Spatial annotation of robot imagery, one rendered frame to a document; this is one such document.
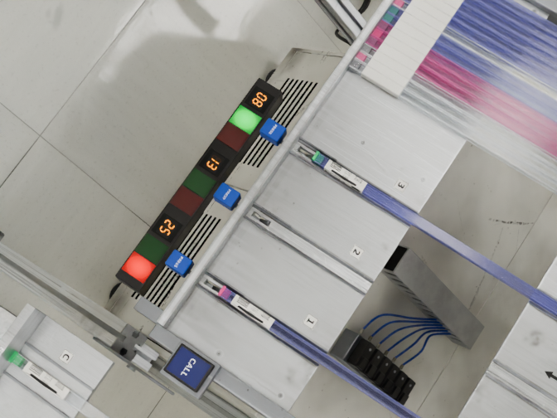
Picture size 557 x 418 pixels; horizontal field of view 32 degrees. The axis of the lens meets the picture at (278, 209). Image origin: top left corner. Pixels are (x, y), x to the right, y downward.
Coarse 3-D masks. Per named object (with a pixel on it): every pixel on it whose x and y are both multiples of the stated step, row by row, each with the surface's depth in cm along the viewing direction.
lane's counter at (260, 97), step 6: (252, 90) 134; (258, 90) 134; (252, 96) 134; (258, 96) 134; (264, 96) 133; (270, 96) 133; (246, 102) 133; (252, 102) 133; (258, 102) 133; (264, 102) 133; (270, 102) 133; (258, 108) 133; (264, 108) 133
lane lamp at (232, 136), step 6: (228, 126) 132; (234, 126) 132; (222, 132) 132; (228, 132) 132; (234, 132) 132; (240, 132) 132; (216, 138) 132; (222, 138) 132; (228, 138) 132; (234, 138) 132; (240, 138) 132; (246, 138) 132; (228, 144) 132; (234, 144) 132; (240, 144) 132
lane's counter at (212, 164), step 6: (210, 150) 132; (210, 156) 131; (216, 156) 131; (222, 156) 131; (204, 162) 131; (210, 162) 131; (216, 162) 131; (222, 162) 131; (228, 162) 131; (204, 168) 131; (210, 168) 131; (216, 168) 131; (222, 168) 131; (216, 174) 131
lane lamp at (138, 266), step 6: (132, 258) 128; (138, 258) 128; (144, 258) 128; (126, 264) 128; (132, 264) 128; (138, 264) 127; (144, 264) 127; (150, 264) 127; (126, 270) 127; (132, 270) 127; (138, 270) 127; (144, 270) 127; (150, 270) 127; (138, 276) 127; (144, 276) 127
